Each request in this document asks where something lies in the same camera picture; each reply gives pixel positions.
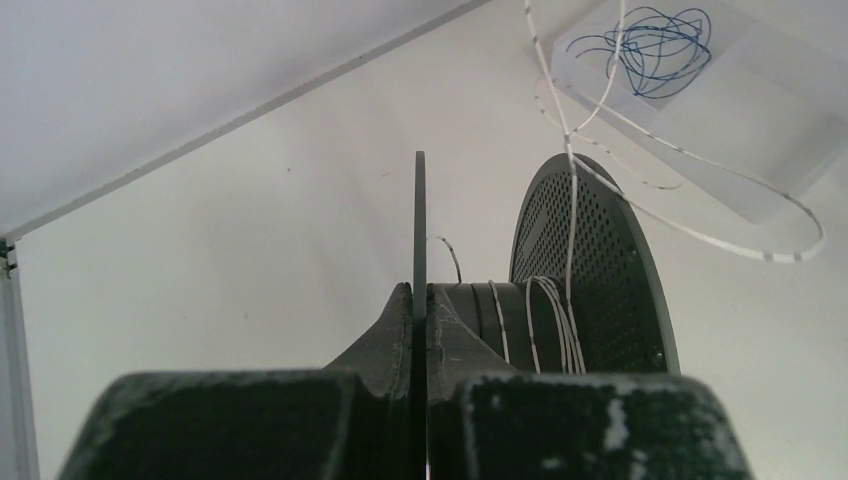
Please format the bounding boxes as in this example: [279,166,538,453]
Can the dark grey perforated spool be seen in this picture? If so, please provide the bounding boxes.
[413,150,682,480]

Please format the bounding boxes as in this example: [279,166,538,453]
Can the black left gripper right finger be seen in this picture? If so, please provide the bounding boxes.
[426,284,752,479]

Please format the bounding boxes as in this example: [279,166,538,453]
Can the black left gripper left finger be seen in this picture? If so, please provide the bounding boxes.
[60,283,414,479]

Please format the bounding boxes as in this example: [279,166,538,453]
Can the blue cable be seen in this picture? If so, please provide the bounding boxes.
[566,6,713,101]

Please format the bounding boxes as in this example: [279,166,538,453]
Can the clear plastic two-compartment tray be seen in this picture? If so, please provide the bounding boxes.
[551,1,847,223]

